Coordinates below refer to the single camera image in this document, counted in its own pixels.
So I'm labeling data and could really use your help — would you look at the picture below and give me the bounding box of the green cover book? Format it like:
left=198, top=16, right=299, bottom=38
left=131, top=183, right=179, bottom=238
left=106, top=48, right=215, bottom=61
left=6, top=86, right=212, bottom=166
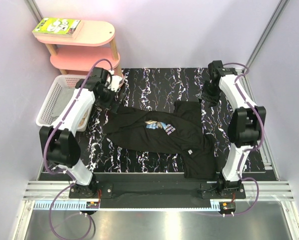
left=32, top=17, right=84, bottom=38

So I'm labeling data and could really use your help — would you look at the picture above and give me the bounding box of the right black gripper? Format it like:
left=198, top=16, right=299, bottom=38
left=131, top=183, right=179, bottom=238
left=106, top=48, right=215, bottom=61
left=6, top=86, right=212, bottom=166
left=197, top=80, right=222, bottom=108

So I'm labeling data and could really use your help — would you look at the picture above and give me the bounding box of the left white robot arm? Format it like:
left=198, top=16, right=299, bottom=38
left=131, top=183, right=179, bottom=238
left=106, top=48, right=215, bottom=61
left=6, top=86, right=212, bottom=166
left=39, top=67, right=124, bottom=198

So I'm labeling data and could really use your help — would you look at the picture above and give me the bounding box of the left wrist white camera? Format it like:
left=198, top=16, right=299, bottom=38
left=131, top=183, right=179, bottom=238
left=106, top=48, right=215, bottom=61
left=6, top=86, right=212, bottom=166
left=106, top=70, right=124, bottom=93

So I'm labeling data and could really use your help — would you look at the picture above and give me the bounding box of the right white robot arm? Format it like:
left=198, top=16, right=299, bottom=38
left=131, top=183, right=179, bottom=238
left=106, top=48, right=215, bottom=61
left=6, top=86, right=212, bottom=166
left=197, top=60, right=267, bottom=198

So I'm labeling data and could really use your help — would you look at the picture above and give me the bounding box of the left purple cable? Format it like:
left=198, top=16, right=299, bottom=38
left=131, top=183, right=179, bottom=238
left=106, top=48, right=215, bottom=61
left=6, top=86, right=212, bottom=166
left=42, top=58, right=115, bottom=240

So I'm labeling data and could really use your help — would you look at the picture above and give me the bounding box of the grey t shirt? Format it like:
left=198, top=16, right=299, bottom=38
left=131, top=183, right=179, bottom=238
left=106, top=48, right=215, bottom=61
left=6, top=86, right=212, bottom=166
left=51, top=88, right=75, bottom=119

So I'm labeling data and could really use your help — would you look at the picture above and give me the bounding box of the white slotted cable duct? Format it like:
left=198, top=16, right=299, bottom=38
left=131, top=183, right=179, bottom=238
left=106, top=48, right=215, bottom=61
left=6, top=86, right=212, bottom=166
left=33, top=200, right=100, bottom=211

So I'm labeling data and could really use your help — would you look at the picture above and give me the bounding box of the pink three tier shelf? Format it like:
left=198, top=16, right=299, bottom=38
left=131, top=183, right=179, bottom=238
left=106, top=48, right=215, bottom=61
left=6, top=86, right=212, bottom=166
left=36, top=20, right=123, bottom=76

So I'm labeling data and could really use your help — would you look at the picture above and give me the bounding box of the white plastic laundry basket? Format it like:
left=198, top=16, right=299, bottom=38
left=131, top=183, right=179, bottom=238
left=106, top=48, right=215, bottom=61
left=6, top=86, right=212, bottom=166
left=36, top=74, right=86, bottom=127

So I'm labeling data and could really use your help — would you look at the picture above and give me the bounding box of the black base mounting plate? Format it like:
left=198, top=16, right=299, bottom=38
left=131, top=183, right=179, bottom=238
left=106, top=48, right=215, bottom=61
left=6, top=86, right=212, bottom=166
left=69, top=173, right=246, bottom=210

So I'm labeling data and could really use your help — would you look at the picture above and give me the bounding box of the black marbled table mat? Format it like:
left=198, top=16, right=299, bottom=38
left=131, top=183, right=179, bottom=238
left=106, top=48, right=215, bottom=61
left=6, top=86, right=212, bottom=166
left=39, top=67, right=267, bottom=174

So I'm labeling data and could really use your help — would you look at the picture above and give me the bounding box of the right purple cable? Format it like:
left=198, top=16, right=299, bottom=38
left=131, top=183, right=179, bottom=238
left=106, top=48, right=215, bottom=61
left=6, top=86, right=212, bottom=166
left=196, top=62, right=266, bottom=217

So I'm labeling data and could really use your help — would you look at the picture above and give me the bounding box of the purple cable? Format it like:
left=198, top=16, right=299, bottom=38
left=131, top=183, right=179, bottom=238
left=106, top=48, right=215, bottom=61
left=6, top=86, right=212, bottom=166
left=42, top=58, right=115, bottom=240
left=196, top=62, right=266, bottom=217

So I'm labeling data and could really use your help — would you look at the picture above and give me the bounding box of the beige t shirt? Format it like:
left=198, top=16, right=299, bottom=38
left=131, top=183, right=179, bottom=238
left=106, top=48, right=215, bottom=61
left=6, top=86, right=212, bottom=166
left=78, top=110, right=90, bottom=129

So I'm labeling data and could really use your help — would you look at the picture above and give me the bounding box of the black printed t shirt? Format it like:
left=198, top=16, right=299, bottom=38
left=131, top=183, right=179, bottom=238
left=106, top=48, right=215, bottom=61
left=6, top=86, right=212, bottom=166
left=103, top=100, right=217, bottom=180

